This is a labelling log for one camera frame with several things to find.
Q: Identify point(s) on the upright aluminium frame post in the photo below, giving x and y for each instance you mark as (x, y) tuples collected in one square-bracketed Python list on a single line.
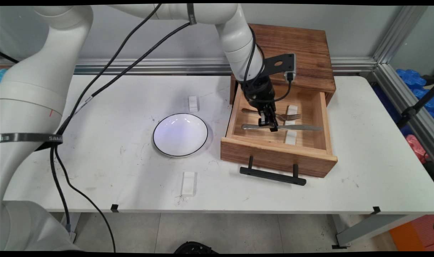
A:
[(398, 35)]

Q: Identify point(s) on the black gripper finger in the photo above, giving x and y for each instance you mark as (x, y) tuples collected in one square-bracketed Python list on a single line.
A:
[(273, 121), (263, 119)]

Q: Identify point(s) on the wrist camera with black bracket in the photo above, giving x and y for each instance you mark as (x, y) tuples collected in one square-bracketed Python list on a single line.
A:
[(291, 66)]

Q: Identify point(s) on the slanted aluminium frame rail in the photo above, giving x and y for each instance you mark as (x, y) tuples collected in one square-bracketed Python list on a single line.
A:
[(398, 103)]

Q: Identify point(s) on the light wooden drawer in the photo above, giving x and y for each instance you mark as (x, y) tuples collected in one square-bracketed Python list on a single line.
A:
[(274, 157)]

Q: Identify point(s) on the red plastic bag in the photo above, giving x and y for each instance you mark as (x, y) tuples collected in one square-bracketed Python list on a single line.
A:
[(415, 146)]

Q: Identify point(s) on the blue plastic sheet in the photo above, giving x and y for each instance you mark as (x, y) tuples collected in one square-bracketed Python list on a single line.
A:
[(3, 75)]

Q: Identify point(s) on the black tripod stand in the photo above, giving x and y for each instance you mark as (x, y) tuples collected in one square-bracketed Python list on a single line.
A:
[(411, 112)]

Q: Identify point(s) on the black table edge clip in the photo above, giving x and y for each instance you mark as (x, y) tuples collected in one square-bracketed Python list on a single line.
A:
[(115, 208), (376, 210)]

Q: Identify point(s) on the blue plastic bag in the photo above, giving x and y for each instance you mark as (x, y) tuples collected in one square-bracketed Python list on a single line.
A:
[(413, 80)]

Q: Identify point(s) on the dark brown wooden cabinet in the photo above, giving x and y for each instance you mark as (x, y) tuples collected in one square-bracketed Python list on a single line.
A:
[(309, 53)]

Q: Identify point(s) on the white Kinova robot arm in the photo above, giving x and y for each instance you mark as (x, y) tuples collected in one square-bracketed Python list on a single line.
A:
[(238, 35)]

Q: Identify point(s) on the silver table knife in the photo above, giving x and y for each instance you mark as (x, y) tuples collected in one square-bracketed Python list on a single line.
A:
[(302, 127)]

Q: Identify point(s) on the silver fork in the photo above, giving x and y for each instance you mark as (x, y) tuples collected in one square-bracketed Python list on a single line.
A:
[(291, 116)]

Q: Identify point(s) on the horizontal aluminium frame rail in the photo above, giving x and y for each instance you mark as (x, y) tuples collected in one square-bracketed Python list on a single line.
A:
[(149, 66)]

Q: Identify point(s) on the grey metal table leg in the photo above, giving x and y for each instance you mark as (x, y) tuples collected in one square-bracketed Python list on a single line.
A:
[(74, 223), (373, 228)]

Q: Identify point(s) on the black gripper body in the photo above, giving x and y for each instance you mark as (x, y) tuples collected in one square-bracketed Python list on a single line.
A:
[(259, 92)]

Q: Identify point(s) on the white plate with black rim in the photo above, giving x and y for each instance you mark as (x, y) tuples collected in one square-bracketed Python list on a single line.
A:
[(181, 135)]

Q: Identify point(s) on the black device on floor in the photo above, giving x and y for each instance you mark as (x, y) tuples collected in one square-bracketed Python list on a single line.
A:
[(195, 248)]

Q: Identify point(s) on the white cutlery rest block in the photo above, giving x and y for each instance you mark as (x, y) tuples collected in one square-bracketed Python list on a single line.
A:
[(193, 103), (291, 137), (188, 184), (292, 109)]

